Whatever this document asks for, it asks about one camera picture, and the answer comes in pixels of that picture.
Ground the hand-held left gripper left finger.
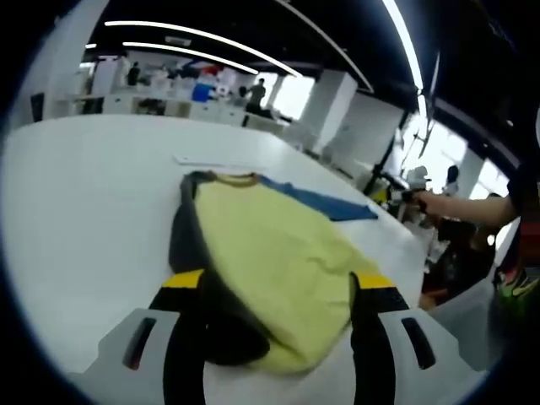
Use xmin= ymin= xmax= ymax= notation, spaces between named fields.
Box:
xmin=79 ymin=269 xmax=208 ymax=405

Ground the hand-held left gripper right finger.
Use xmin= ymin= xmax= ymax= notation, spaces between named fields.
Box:
xmin=348 ymin=272 xmax=464 ymax=405

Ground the yellow grey blue garment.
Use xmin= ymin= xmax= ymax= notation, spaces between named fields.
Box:
xmin=168 ymin=170 xmax=383 ymax=376

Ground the white template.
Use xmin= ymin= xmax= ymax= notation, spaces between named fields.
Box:
xmin=171 ymin=154 xmax=271 ymax=170

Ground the person's right hand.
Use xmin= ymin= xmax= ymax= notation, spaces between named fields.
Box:
xmin=415 ymin=190 xmax=451 ymax=219

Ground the black metal stand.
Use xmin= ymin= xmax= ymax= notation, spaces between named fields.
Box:
xmin=366 ymin=121 xmax=435 ymax=195

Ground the grey mesh chair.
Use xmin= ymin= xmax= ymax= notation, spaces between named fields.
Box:
xmin=425 ymin=278 xmax=507 ymax=372

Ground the white square pillar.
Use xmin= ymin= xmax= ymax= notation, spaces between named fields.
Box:
xmin=12 ymin=0 xmax=111 ymax=127
xmin=301 ymin=69 xmax=359 ymax=147

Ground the long ceiling light strip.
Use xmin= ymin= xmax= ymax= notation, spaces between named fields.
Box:
xmin=381 ymin=0 xmax=427 ymax=123
xmin=121 ymin=40 xmax=261 ymax=76
xmin=104 ymin=19 xmax=305 ymax=79

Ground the row of white cabinets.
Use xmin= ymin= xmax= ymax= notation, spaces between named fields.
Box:
xmin=54 ymin=92 xmax=292 ymax=132

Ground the tall white cabinet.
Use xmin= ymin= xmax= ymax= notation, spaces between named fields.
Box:
xmin=92 ymin=57 xmax=127 ymax=96

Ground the small black panel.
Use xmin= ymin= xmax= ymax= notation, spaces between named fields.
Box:
xmin=30 ymin=92 xmax=45 ymax=122

